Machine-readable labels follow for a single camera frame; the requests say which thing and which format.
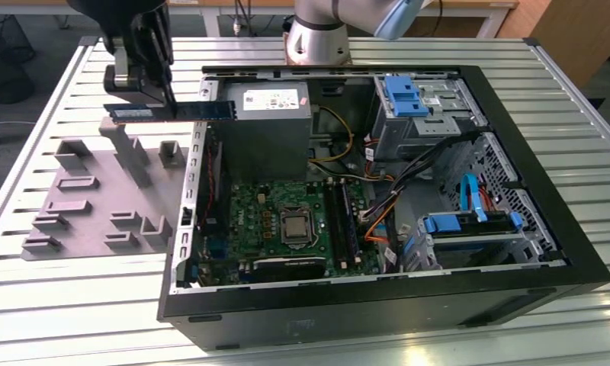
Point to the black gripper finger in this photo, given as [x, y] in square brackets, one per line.
[155, 57]

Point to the dark blue RAM stick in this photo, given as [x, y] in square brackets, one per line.
[347, 221]
[208, 110]

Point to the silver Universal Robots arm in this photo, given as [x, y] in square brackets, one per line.
[317, 42]

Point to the empty black RAM slot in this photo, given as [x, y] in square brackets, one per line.
[329, 221]

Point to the black mesh waste basket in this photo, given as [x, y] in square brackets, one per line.
[5, 57]

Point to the grey power supply unit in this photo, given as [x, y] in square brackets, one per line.
[264, 145]

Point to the grey parts rack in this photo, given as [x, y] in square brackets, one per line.
[107, 183]

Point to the green Dell motherboard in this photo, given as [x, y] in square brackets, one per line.
[249, 244]

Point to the silver CPU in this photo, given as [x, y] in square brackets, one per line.
[296, 227]

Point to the metal drive cage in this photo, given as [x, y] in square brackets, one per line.
[437, 129]

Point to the black graphics card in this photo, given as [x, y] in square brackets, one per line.
[284, 270]

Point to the hard disk in blue carrier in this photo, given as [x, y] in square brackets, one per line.
[445, 224]

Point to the black open PC case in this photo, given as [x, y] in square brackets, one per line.
[336, 316]

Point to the metal disk bay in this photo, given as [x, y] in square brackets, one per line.
[477, 239]

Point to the brown wooden cabinet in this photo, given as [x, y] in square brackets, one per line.
[580, 34]

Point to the blue plastic drive bracket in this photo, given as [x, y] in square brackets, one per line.
[404, 95]

